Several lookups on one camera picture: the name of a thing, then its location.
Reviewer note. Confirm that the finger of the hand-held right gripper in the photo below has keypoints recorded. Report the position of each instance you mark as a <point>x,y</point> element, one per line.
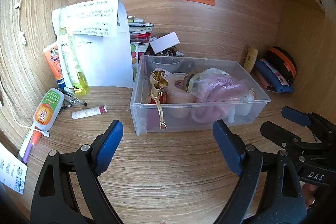
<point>295,115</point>
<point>278,134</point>

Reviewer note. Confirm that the white lip balm tube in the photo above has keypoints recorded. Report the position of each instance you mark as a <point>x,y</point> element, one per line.
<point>86,113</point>

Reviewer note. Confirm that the white card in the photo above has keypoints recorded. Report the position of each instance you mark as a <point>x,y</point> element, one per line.
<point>165,41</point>

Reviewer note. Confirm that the bundle of pens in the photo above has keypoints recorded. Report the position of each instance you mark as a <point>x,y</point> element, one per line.
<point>73,100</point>

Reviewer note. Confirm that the white bottle with orange label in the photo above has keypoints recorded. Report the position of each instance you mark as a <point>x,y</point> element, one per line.
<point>46,111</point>

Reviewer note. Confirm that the clear plastic bin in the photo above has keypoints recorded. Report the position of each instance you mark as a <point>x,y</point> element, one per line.
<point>139,98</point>

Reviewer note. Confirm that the pink wallet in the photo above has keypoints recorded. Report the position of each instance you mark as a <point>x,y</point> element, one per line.
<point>265,85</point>

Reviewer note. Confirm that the small yellow bottle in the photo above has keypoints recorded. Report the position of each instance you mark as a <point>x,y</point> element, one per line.
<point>250,60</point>

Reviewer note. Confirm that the pile of small trinkets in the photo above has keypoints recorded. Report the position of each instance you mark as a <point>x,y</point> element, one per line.
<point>170,52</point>

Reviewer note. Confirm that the white paper box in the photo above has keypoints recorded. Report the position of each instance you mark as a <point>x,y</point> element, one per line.
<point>110,61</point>

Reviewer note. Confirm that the orange sunscreen tube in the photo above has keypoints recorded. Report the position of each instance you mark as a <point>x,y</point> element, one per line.
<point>52,61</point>

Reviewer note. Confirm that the stack of colourful packets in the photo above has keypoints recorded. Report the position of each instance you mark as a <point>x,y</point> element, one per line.
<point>139,35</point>

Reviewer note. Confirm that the person's right hand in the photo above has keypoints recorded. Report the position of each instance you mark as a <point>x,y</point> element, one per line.
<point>309,196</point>

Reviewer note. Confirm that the clear plastic bowl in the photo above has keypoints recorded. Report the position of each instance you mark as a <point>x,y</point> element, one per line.
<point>168,65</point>

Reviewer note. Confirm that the black and orange round case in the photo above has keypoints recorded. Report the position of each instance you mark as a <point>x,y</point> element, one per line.
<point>284,58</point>

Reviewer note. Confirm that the navy blue pouch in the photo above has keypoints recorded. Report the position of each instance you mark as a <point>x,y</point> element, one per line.
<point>270,74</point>

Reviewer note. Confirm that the printed paper sheet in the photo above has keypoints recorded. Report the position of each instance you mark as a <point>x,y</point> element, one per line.
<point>13,171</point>

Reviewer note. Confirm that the pale pink tape roll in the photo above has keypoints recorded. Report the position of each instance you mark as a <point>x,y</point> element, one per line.
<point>178,98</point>

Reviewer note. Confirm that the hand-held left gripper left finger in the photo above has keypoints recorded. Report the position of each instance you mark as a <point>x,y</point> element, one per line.
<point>110,145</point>

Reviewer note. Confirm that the wooden desktop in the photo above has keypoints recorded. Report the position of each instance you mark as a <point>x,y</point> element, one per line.
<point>162,161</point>

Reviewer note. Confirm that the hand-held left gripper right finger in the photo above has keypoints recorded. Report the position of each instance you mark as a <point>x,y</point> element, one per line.
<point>227,146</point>

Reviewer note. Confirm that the white printed receipt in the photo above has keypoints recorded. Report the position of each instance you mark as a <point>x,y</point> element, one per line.
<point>92,19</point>

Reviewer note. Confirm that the yellow liquid bottle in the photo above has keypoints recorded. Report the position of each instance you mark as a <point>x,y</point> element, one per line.
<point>81,82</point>

